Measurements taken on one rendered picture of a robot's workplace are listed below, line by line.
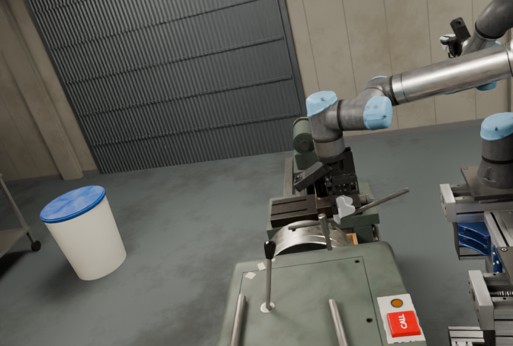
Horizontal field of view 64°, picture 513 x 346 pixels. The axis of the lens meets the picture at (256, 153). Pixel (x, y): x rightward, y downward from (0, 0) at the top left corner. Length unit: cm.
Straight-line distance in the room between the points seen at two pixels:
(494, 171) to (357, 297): 77
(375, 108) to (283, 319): 55
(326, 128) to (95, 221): 294
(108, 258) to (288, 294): 289
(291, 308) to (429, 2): 391
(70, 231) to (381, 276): 295
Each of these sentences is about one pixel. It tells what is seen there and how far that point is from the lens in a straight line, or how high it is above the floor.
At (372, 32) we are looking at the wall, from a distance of 464.
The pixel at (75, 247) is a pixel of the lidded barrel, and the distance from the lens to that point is 381.
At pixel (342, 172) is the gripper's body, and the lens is 107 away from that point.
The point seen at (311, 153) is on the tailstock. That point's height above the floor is 101.
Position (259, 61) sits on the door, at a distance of 477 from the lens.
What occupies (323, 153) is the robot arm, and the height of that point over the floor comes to 159.
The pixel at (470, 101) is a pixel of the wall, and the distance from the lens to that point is 497.
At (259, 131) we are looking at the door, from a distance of 505.
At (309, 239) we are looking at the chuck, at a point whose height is 124.
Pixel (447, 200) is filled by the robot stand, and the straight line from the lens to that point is 167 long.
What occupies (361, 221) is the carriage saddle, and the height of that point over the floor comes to 90.
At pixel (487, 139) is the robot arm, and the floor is 134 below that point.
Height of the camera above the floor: 202
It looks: 23 degrees down
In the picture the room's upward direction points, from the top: 15 degrees counter-clockwise
